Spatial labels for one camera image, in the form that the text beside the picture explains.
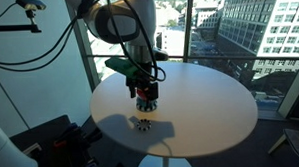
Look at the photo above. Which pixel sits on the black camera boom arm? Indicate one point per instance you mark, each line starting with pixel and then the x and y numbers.
pixel 10 28

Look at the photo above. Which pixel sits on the white power strip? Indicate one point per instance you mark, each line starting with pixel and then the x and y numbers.
pixel 32 149

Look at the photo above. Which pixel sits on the white table pedestal base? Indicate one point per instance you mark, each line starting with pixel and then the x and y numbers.
pixel 152 166

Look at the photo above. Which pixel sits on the black equipment cart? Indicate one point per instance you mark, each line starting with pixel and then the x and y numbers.
pixel 58 160

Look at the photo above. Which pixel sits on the wooden chair with dark seat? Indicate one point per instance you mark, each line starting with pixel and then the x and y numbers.
pixel 296 141

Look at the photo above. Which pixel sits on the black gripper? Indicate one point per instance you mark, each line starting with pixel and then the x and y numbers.
pixel 141 79

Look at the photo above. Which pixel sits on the white rounded cylinder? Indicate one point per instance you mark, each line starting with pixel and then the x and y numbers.
pixel 7 155

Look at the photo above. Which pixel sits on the blue camera on boom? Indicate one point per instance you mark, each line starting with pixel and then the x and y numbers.
pixel 30 3

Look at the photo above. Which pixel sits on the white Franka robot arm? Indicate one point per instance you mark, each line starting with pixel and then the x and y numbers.
pixel 140 13

